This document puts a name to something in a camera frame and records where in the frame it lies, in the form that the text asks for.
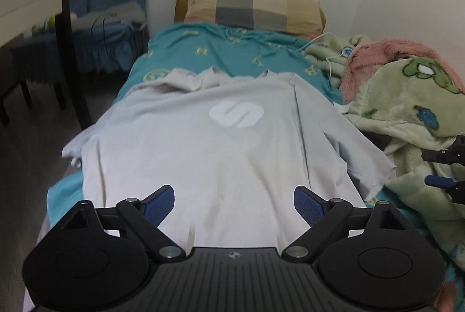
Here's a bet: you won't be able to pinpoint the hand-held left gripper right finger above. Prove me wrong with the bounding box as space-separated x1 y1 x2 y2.
281 184 409 262

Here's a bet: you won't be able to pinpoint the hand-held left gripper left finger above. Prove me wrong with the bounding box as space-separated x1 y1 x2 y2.
58 184 186 262

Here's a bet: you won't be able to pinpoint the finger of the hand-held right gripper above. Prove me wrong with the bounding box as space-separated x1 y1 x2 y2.
421 135 465 166
424 174 465 203

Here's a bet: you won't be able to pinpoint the light grey logo t-shirt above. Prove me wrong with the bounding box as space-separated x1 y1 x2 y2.
62 67 397 254

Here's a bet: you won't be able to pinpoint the green cartoon fleece blanket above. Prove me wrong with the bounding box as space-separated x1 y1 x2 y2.
304 34 465 263

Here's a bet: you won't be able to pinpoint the pink fleece blanket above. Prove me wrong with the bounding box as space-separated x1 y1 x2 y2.
339 38 452 104

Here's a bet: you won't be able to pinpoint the teal patterned bed sheet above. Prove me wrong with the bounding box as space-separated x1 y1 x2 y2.
46 23 346 227

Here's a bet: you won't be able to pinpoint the grey cloth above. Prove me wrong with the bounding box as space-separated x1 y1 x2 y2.
72 1 146 30

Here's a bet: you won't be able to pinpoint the checked pillow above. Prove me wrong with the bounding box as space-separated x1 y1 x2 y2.
174 0 327 35

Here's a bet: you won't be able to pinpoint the white cable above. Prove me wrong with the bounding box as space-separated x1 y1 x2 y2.
301 31 350 81

